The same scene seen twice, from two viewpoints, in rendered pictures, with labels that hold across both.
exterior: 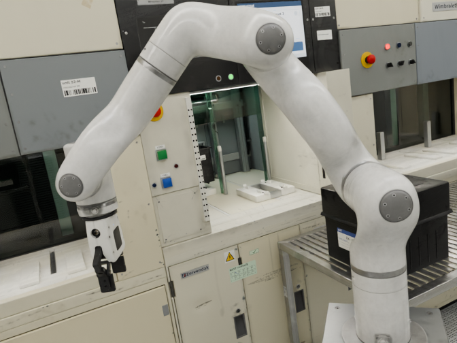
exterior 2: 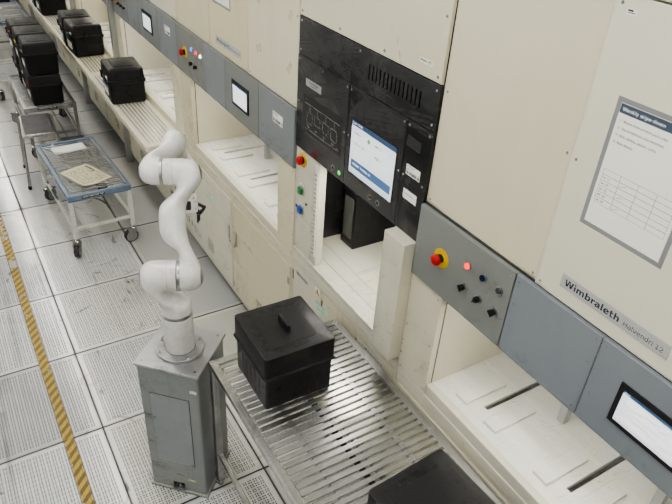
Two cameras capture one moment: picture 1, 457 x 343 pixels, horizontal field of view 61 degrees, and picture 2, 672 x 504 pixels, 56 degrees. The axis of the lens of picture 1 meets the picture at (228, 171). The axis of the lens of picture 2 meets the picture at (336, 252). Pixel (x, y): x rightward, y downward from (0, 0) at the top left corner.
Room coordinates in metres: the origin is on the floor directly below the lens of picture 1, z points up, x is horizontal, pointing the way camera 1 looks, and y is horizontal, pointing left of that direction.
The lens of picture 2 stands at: (1.10, -2.31, 2.57)
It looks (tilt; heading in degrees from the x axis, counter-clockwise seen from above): 34 degrees down; 80
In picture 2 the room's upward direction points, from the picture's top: 4 degrees clockwise
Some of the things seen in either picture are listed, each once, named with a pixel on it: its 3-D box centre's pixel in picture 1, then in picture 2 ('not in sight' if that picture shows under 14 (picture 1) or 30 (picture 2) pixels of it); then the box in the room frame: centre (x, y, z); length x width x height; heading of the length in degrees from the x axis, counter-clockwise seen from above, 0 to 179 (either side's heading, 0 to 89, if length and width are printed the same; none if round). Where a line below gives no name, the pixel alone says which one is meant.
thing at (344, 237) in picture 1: (383, 232); (283, 358); (1.23, -0.49, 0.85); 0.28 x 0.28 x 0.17; 23
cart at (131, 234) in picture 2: not in sight; (88, 191); (-0.05, 2.00, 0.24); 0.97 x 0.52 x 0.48; 116
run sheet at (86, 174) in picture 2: not in sight; (85, 174); (0.00, 1.83, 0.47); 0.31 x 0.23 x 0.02; 135
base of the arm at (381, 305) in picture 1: (380, 302); (178, 330); (0.82, -0.31, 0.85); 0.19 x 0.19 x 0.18
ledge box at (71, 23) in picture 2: not in sight; (83, 36); (-0.27, 3.52, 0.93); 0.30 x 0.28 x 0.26; 117
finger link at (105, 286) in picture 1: (103, 280); not in sight; (0.77, 0.29, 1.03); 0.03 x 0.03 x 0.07; 89
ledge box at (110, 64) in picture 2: not in sight; (122, 79); (0.22, 2.43, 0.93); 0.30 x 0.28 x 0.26; 111
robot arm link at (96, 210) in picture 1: (97, 207); not in sight; (0.83, 0.29, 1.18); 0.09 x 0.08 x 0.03; 179
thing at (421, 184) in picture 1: (381, 194); (284, 333); (1.23, -0.49, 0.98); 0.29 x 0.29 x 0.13; 23
